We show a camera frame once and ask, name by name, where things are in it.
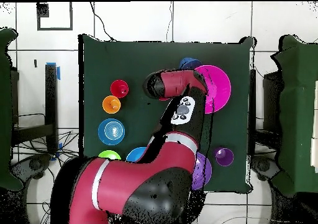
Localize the green cloth covered side table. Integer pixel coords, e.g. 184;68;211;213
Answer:
0;27;23;191
270;34;318;197

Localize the green plastic bowl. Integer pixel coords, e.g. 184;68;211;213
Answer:
98;150;122;160

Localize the dark green tablecloth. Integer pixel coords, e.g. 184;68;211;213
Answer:
78;34;257;194

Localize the small dark blue plastic bowl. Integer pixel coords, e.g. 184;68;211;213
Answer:
178;57;202;70

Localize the red plastic cup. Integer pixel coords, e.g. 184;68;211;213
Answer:
110;79;129;99

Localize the tangle of floor cables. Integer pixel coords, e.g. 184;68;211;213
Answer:
12;130;80;170

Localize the dark square floor frame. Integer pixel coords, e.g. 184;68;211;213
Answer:
36;1;73;31

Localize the shallow light blue plastic bowl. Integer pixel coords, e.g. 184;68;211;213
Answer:
98;118;125;146

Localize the thin black floor cable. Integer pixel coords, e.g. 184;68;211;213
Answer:
89;1;116;42

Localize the purple plastic cup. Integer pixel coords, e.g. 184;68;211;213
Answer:
214;146;235;167

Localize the purple plastic bowl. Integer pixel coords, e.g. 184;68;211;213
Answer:
191;151;212;191

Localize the orange plastic cup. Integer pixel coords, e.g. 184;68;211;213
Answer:
102;95;122;115

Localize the large light blue plastic bowl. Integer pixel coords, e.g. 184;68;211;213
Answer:
125;146;147;163

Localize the large pink plastic bowl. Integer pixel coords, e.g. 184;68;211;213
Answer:
194;65;232;115

